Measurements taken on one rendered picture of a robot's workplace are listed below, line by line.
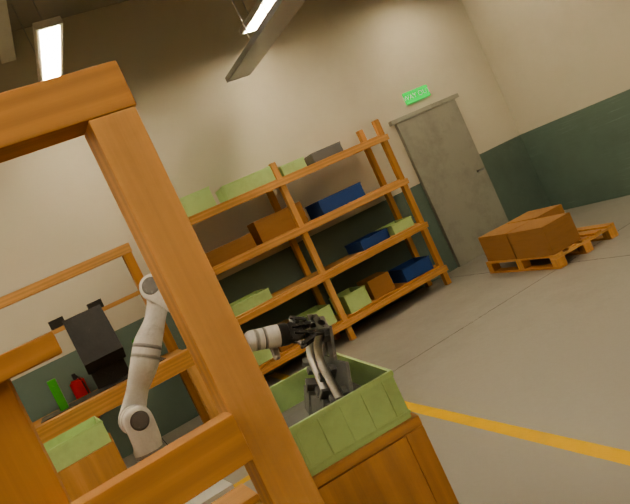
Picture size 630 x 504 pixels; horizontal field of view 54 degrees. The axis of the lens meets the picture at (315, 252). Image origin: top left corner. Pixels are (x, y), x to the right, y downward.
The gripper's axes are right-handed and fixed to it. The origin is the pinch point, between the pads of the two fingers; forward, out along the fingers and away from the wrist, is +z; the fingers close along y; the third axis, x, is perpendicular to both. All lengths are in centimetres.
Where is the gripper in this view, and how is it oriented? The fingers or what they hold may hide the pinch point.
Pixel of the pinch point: (317, 327)
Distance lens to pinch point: 209.4
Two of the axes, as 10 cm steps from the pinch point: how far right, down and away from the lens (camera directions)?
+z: 9.3, -1.4, 3.5
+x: -1.3, 7.6, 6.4
